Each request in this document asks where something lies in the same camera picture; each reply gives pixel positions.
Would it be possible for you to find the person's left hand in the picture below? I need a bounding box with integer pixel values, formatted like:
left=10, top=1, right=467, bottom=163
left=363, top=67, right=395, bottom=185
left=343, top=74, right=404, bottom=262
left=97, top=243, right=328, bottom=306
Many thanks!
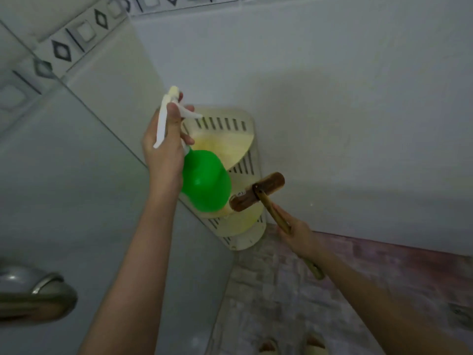
left=142, top=91, right=196, bottom=184

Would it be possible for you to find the person's right hand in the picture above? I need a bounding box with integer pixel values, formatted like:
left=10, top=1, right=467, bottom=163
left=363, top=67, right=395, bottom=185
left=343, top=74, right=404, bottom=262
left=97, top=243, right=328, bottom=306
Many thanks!
left=271, top=203, right=323, bottom=261

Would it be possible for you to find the wooden scrub brush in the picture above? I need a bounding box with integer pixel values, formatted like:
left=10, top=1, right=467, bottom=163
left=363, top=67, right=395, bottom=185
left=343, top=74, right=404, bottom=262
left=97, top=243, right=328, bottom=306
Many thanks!
left=229, top=172, right=325, bottom=281

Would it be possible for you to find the green spray bottle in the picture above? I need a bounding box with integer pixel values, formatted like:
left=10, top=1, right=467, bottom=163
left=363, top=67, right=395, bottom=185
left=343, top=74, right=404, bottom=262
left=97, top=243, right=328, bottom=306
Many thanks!
left=153, top=86, right=233, bottom=213

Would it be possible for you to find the person's right forearm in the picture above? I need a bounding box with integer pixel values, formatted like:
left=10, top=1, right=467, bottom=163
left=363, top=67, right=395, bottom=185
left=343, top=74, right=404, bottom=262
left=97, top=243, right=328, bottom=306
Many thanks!
left=303, top=238, right=473, bottom=355

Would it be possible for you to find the person's left forearm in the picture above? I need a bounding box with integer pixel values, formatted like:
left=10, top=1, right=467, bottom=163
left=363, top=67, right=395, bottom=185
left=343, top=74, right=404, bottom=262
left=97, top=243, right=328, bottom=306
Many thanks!
left=77, top=177, right=182, bottom=355

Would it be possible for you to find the cream plastic corner shelf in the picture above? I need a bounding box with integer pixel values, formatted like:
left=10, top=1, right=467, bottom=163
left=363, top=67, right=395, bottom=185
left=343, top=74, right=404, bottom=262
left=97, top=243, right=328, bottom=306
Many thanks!
left=179, top=107, right=268, bottom=251

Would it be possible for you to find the beige slipper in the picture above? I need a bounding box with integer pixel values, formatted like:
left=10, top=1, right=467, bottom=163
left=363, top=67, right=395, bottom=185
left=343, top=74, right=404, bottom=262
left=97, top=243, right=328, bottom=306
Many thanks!
left=258, top=338, right=280, bottom=355
left=304, top=334, right=330, bottom=355

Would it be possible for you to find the silver metal handle bar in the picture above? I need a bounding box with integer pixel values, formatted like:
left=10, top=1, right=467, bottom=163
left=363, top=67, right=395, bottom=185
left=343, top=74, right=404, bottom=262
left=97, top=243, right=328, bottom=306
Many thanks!
left=0, top=265, right=78, bottom=324

